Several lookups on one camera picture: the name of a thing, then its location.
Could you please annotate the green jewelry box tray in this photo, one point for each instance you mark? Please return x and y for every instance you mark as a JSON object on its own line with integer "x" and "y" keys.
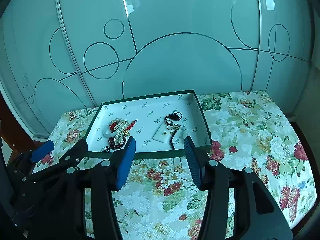
{"x": 150, "y": 111}

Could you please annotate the pale green jade bangle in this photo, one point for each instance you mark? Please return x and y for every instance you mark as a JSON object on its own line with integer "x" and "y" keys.
{"x": 108, "y": 134}

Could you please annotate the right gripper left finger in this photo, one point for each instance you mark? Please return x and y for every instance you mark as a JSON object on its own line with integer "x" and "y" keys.
{"x": 108, "y": 176}

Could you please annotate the red cord gold pendant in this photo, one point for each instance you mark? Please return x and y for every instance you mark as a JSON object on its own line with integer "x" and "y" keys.
{"x": 131, "y": 125}

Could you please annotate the frosted glass wardrobe doors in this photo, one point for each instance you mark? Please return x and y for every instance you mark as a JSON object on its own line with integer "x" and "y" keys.
{"x": 63, "y": 55}

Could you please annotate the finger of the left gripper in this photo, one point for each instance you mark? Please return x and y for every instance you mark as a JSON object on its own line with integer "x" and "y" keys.
{"x": 75, "y": 149}
{"x": 40, "y": 152}

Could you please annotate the red tassel gold locket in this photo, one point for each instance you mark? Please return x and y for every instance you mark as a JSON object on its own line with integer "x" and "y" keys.
{"x": 112, "y": 125}

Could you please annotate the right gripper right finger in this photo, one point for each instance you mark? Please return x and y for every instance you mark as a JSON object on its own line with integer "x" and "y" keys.
{"x": 256, "y": 215}

